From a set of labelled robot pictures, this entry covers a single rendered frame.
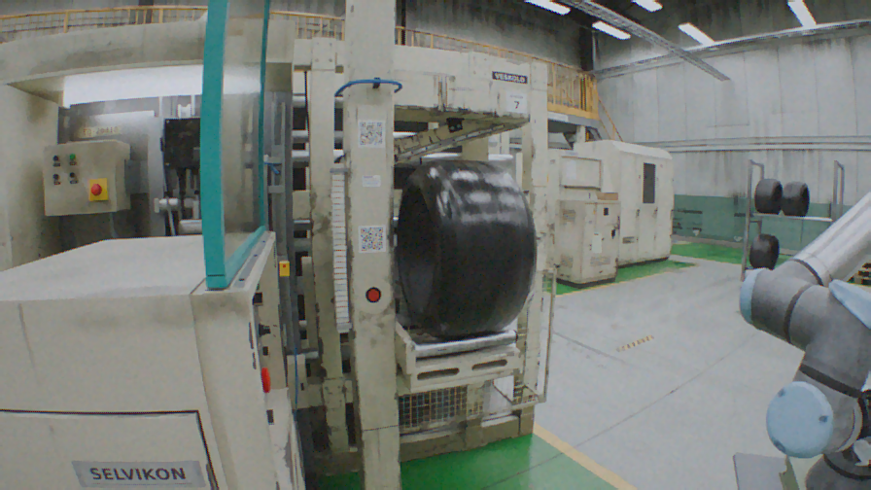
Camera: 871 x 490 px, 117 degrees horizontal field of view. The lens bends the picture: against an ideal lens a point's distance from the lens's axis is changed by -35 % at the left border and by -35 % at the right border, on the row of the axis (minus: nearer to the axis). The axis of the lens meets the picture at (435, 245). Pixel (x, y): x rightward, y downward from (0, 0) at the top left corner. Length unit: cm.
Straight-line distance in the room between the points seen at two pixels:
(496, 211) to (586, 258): 484
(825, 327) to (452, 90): 131
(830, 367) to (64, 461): 85
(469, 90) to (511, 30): 1260
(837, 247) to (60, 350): 98
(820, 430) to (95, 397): 76
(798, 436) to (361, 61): 119
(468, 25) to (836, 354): 1285
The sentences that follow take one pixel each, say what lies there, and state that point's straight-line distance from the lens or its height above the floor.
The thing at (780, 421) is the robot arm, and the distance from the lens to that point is 58.
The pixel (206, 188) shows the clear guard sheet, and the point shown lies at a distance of 38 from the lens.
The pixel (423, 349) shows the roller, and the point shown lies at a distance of 116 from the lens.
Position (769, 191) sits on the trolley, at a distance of 640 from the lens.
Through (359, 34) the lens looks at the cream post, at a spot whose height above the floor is 179.
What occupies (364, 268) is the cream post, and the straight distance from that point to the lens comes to 114.
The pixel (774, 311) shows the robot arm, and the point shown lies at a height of 120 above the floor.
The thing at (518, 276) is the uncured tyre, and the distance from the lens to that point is 109.
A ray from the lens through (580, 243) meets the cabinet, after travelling 576.
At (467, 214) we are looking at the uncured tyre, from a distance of 103.
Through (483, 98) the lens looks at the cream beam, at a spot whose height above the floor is 170.
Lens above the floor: 135
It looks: 8 degrees down
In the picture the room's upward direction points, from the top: straight up
